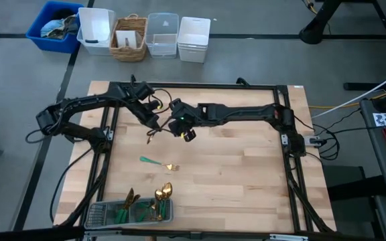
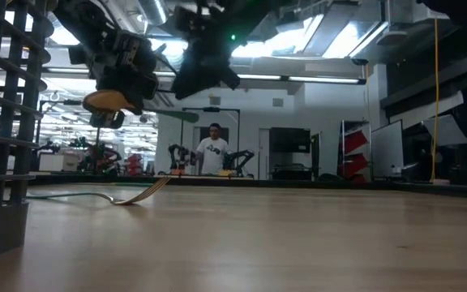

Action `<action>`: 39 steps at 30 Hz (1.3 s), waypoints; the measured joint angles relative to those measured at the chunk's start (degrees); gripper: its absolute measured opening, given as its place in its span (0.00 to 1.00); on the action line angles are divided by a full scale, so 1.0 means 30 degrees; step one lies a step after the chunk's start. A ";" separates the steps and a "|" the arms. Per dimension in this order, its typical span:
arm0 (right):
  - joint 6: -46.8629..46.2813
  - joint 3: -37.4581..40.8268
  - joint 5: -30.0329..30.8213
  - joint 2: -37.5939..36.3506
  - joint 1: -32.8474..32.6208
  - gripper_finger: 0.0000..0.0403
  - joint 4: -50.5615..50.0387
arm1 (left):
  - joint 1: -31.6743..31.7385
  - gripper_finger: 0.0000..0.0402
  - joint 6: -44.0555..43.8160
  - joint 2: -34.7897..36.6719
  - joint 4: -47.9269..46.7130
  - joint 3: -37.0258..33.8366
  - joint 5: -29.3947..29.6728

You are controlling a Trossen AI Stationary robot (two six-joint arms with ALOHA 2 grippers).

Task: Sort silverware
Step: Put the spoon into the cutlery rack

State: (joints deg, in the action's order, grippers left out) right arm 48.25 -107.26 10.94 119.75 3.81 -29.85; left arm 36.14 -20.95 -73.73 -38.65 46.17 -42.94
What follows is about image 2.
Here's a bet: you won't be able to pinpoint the person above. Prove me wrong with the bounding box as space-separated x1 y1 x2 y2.
195 122 230 176

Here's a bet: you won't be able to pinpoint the black gantry frame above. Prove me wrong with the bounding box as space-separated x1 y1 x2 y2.
179 106 242 175

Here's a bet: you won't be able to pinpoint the whiteboard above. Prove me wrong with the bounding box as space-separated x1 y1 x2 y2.
370 118 405 180

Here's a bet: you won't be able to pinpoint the yellow hanging cable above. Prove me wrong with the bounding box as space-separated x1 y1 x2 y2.
431 18 440 183

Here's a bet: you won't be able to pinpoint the red storage bins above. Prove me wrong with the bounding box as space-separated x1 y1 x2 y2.
126 152 144 176

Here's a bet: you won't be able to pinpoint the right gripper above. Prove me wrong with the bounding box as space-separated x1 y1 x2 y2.
173 5 242 101

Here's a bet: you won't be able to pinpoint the gold spoon green handle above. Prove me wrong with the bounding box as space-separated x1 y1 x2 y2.
81 88 201 125

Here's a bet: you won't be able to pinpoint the black monitor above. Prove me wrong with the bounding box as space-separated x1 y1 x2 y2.
268 127 312 155

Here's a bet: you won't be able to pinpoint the grey angled panel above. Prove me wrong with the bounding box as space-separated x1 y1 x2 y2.
421 113 467 148

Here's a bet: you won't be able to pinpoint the gold fork green handle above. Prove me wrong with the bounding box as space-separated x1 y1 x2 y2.
26 176 173 206

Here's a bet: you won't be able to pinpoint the white box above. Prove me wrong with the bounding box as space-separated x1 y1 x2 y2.
37 153 79 173

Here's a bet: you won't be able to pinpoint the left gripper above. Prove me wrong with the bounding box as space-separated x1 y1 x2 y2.
68 23 161 130

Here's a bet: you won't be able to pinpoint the gold knife green handle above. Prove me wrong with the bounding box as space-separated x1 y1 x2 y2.
109 181 156 187

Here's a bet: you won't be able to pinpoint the red and white rack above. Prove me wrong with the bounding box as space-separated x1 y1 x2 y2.
340 118 371 183

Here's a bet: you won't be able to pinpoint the black aluminium table frame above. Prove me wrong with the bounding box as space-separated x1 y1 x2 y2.
30 172 467 200

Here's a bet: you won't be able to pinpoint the ceiling light strip rail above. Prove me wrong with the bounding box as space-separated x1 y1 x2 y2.
42 66 367 86

